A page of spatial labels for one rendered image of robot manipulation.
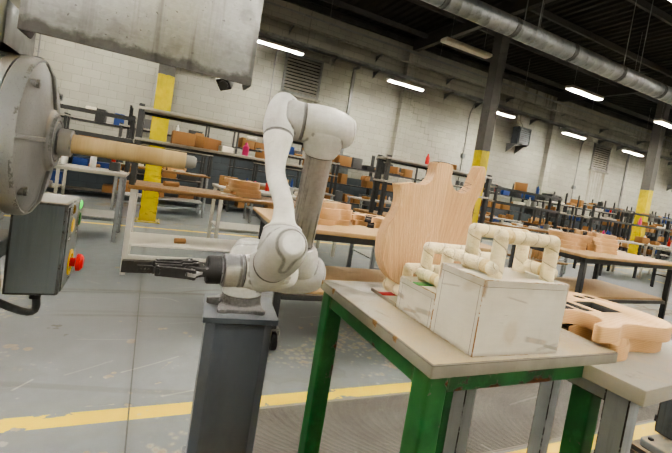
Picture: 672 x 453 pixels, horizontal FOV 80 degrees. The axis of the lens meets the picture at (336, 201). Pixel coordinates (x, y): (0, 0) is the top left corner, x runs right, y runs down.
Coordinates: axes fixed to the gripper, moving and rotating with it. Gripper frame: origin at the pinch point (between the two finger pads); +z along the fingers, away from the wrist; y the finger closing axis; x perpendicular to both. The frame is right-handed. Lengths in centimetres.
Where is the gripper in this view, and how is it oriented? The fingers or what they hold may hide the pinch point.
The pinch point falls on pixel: (137, 266)
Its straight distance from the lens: 111.4
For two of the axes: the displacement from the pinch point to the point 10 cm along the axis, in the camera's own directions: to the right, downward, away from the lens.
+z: -9.0, -1.2, -4.2
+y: -4.1, -1.2, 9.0
